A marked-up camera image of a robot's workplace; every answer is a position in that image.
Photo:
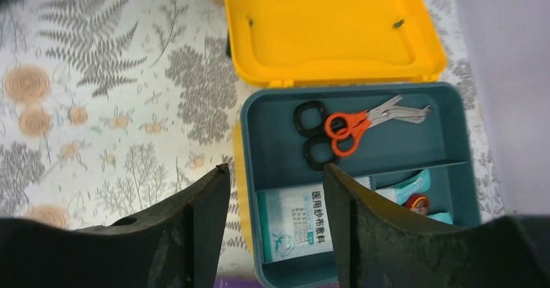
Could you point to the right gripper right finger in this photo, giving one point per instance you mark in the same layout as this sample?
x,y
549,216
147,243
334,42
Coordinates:
x,y
378,243

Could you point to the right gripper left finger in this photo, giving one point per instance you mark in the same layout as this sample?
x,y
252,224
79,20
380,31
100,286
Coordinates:
x,y
174,243

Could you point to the small red cap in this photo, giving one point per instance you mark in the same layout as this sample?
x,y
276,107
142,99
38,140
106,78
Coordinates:
x,y
418,203

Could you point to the small teal item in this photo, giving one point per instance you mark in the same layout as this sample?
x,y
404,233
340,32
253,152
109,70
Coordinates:
x,y
400,192

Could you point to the teal gauze packet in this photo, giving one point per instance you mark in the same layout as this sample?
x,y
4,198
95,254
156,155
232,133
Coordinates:
x,y
293,222

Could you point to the teal plastic tray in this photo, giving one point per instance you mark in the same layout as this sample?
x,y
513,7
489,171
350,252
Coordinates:
x,y
269,154

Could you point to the orange handled small scissors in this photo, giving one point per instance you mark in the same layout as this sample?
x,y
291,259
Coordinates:
x,y
355,125

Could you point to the black bandage shears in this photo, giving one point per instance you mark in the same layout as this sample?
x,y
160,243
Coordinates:
x,y
309,118

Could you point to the yellow plastic kit box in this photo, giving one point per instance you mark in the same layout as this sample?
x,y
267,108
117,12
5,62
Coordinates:
x,y
282,44

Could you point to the purple cylindrical tube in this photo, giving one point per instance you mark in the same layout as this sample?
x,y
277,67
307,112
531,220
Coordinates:
x,y
225,282

